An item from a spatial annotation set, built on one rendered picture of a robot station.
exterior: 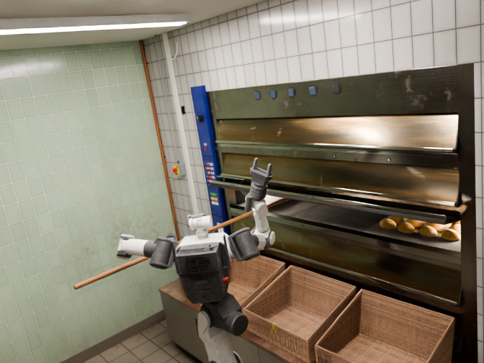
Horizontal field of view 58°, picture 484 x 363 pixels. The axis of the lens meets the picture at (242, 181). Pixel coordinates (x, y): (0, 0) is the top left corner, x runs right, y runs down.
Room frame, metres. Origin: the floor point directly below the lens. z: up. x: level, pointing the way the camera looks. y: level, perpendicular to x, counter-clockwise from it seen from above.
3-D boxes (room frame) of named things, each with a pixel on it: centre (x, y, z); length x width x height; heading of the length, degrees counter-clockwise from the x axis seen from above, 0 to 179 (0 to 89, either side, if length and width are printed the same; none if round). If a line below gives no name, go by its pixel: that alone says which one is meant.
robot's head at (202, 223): (2.14, 0.24, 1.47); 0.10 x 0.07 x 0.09; 84
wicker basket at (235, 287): (2.92, 0.13, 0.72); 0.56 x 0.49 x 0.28; 40
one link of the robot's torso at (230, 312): (2.07, 0.20, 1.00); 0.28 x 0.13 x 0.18; 40
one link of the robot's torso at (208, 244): (2.08, 0.25, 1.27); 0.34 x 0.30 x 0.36; 84
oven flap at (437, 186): (2.64, -0.44, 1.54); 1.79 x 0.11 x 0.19; 39
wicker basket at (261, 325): (2.46, -0.24, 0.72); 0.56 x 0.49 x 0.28; 38
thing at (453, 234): (2.46, -1.15, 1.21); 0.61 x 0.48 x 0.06; 129
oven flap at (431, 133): (2.64, -0.44, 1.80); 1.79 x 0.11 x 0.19; 39
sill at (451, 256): (2.65, -0.46, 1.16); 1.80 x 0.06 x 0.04; 39
